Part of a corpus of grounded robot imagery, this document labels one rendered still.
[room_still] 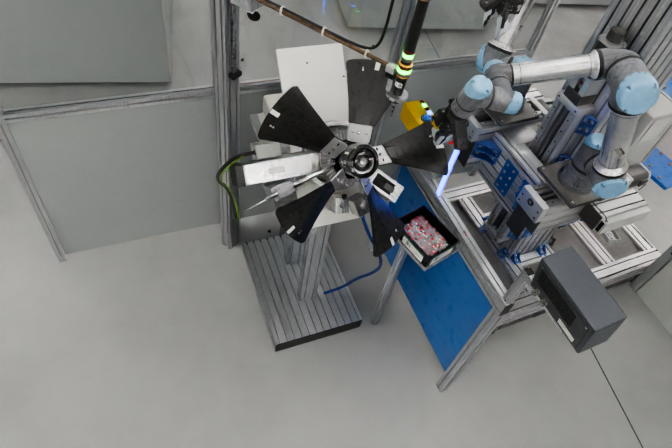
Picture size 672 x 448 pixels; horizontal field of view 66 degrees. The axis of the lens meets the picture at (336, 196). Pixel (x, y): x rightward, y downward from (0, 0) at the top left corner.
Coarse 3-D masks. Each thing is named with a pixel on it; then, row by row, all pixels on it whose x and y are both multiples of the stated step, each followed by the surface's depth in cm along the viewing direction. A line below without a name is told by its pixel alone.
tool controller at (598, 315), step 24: (552, 264) 159; (576, 264) 159; (552, 288) 160; (576, 288) 154; (600, 288) 153; (552, 312) 167; (576, 312) 152; (600, 312) 149; (576, 336) 157; (600, 336) 154
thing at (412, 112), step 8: (408, 104) 227; (416, 104) 228; (408, 112) 226; (416, 112) 224; (424, 112) 225; (432, 112) 226; (408, 120) 227; (416, 120) 221; (432, 120) 222; (408, 128) 228
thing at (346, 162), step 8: (352, 144) 181; (360, 144) 178; (344, 152) 180; (352, 152) 176; (360, 152) 178; (368, 152) 180; (376, 152) 180; (336, 160) 186; (344, 160) 179; (352, 160) 178; (360, 160) 178; (368, 160) 180; (376, 160) 180; (336, 168) 187; (344, 168) 181; (352, 168) 177; (360, 168) 179; (368, 168) 180; (376, 168) 180; (352, 176) 182; (360, 176) 179; (368, 176) 180
